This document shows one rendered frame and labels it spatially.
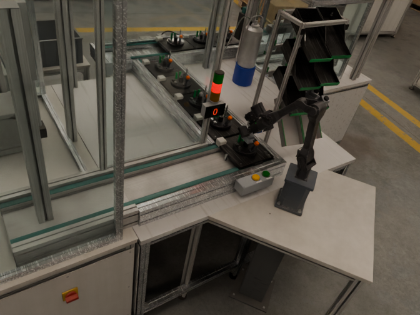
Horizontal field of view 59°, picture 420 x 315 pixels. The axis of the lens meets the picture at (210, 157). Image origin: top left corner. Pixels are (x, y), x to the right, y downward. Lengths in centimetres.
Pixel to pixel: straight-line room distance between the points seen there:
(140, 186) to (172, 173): 19
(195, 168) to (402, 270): 195
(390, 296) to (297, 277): 68
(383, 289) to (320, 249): 128
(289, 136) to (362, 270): 82
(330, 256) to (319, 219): 23
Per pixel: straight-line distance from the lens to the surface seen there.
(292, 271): 288
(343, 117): 378
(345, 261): 193
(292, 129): 224
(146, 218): 175
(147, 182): 189
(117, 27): 111
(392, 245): 347
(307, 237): 193
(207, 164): 203
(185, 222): 180
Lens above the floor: 224
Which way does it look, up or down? 39 degrees down
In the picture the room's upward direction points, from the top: 12 degrees clockwise
